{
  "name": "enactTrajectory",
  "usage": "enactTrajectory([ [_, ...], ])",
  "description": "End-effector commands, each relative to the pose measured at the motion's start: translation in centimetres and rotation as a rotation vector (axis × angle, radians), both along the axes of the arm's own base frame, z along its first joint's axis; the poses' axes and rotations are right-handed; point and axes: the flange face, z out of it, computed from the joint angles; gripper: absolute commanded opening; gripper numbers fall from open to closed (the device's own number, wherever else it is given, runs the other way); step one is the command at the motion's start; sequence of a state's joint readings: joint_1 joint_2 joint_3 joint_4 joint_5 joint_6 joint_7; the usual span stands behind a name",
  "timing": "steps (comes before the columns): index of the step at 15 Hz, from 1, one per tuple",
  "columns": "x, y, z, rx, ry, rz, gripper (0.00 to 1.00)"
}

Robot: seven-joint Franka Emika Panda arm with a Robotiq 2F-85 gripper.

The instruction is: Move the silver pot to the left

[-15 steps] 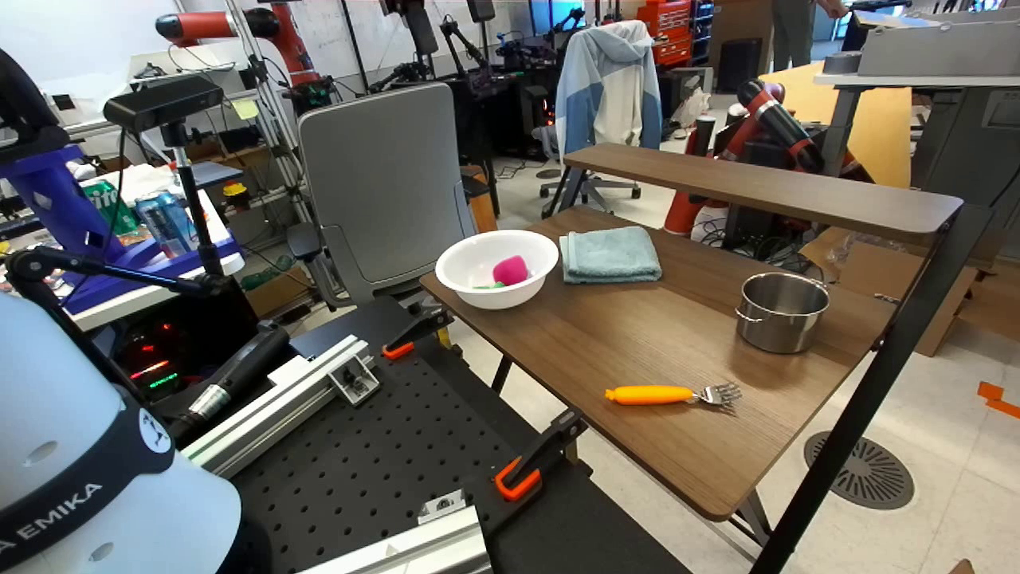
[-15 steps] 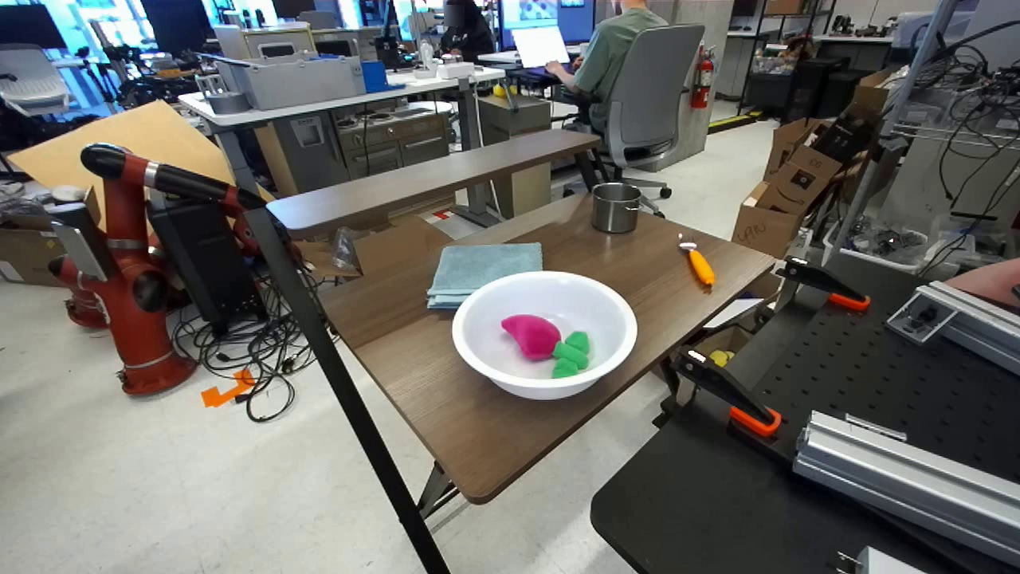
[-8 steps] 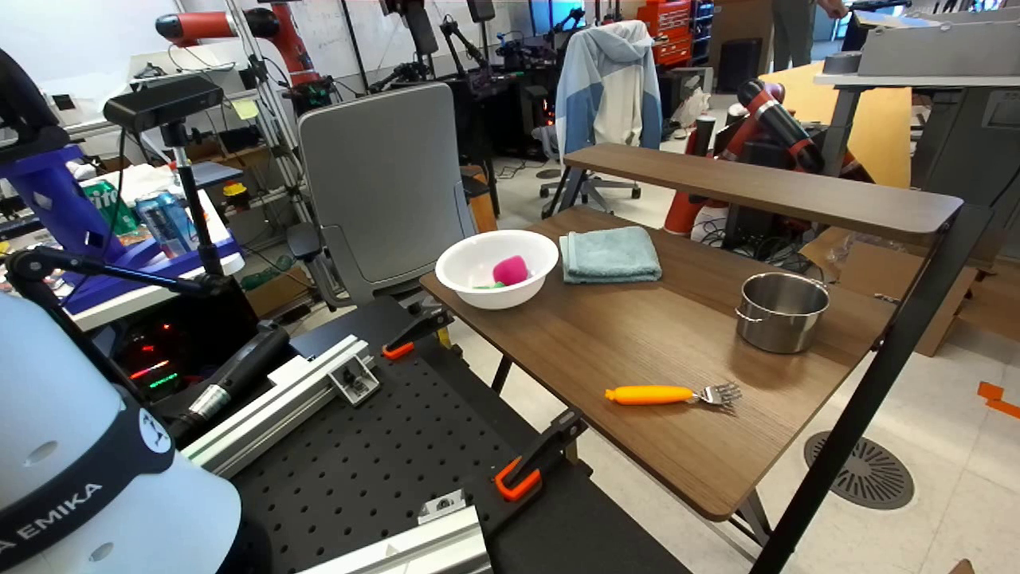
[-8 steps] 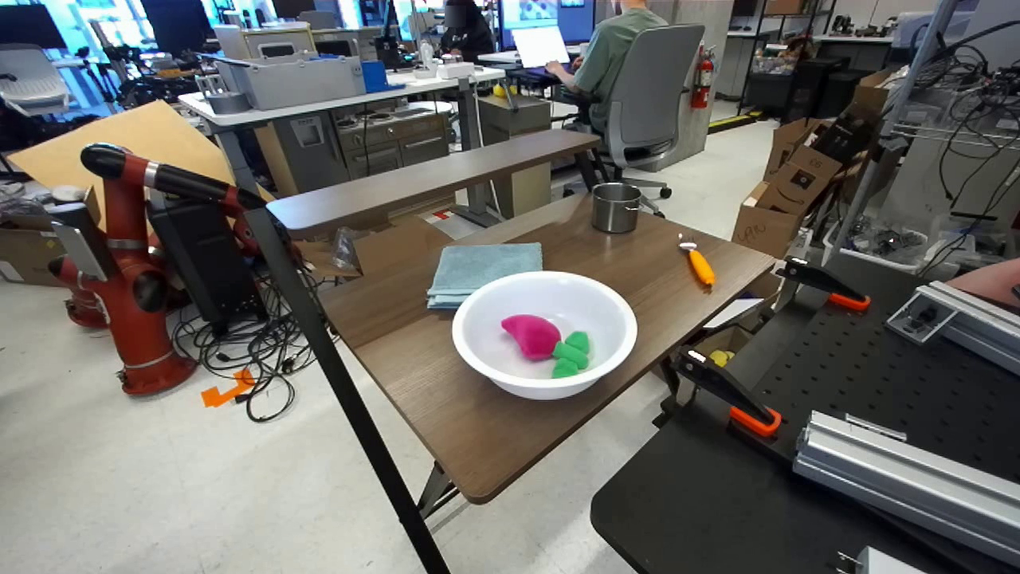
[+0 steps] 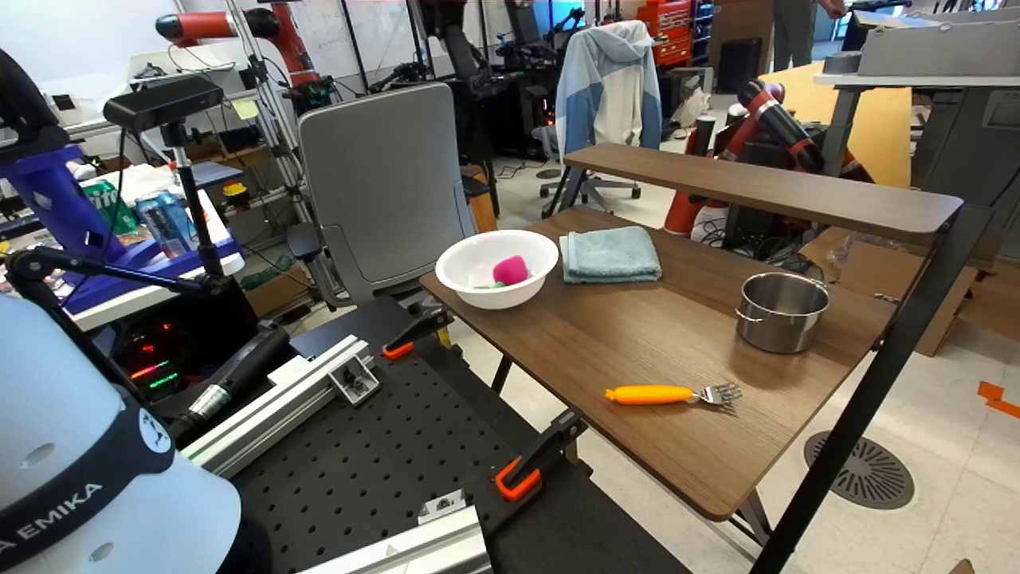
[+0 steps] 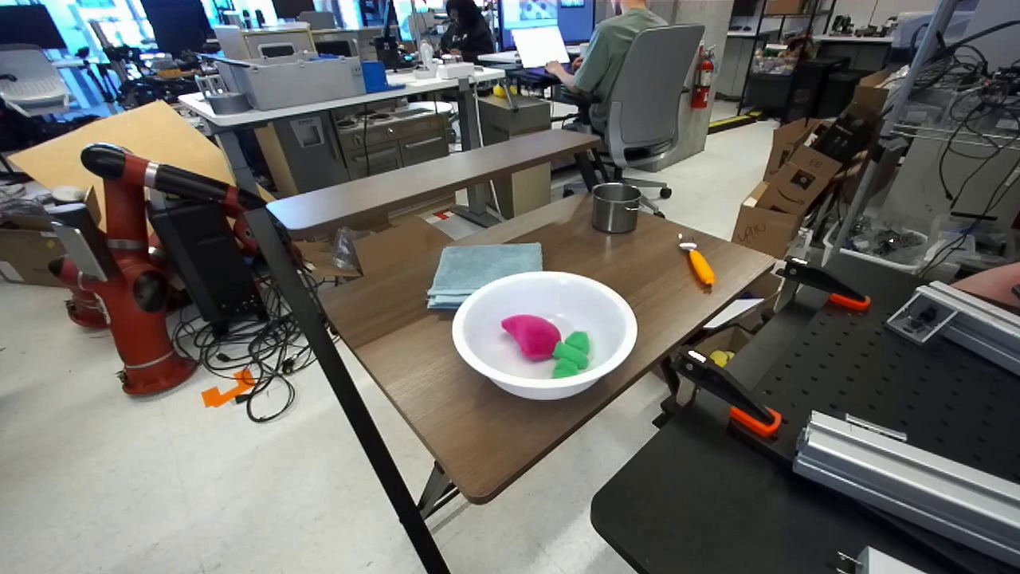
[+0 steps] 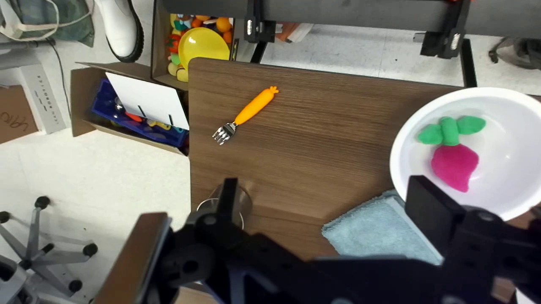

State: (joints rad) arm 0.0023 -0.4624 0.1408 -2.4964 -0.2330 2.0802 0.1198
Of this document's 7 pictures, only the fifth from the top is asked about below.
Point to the silver metal pot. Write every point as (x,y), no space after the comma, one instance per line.
(783,314)

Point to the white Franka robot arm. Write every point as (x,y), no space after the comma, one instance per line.
(73,466)

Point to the red robot arm with pole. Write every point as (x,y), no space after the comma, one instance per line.
(288,35)

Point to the pink plush toy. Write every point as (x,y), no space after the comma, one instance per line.
(510,269)

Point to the white plastic bowl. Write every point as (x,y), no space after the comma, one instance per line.
(474,271)

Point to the folded teal cloth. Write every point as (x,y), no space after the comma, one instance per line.
(609,255)

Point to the black orange clamp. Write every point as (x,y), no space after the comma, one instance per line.
(409,335)
(527,466)

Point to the office chair base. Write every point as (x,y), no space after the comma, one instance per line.
(595,189)

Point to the gray chair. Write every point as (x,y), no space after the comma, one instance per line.
(385,179)

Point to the white blue jacket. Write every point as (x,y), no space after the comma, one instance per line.
(606,85)

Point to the black perforated board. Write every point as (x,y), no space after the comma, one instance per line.
(372,466)

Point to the wooden desk shelf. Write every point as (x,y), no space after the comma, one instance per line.
(766,189)

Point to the black cylinder with silver tip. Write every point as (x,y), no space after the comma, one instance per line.
(239,371)

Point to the red robot with black joints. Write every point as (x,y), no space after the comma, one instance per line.
(766,121)

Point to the black box with lights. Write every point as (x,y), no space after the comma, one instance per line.
(178,340)

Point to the brown cardboard box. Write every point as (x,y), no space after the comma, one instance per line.
(895,271)

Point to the round floor drain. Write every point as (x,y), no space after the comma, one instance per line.
(863,471)

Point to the tan cardboard sheet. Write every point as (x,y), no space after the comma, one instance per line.
(888,130)

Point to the purple blue machine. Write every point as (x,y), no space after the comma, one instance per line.
(65,203)

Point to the gray desk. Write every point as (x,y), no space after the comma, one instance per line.
(959,130)

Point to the orange floor tape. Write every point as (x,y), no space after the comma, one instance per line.
(1000,401)

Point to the aluminium profile rail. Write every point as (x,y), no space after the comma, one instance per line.
(417,547)
(288,403)

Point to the black desk frame leg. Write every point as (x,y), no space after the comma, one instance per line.
(872,401)

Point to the black camera on stand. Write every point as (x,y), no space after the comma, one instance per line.
(164,103)

